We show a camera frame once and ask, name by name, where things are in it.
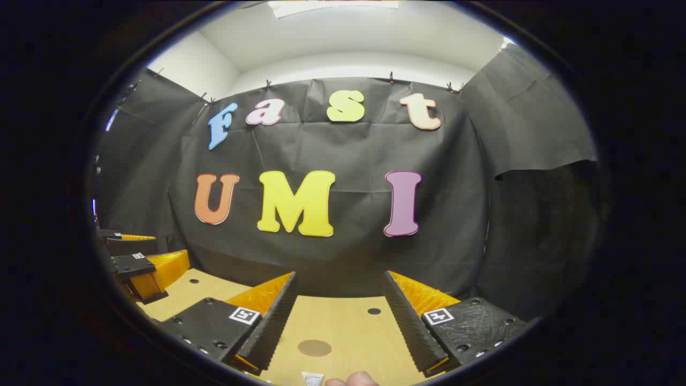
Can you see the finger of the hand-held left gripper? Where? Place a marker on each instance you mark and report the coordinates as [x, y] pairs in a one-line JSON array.
[[131, 264], [131, 246]]

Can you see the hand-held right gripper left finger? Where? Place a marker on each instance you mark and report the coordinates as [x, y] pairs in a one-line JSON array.
[[273, 327]]

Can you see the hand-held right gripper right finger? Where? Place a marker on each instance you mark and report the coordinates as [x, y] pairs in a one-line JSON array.
[[412, 327]]

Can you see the round brown coaster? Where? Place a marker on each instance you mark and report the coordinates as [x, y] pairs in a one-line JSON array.
[[314, 348]]

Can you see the white toothpaste tube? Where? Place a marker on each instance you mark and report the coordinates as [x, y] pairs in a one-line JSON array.
[[312, 379]]

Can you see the wooden desktop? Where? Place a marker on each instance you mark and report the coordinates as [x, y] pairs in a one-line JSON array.
[[343, 321]]

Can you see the black backdrop cloth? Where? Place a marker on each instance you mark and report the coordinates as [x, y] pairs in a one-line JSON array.
[[348, 150]]

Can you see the white ceiling light panel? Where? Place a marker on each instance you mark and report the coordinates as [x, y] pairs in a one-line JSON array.
[[321, 8]]

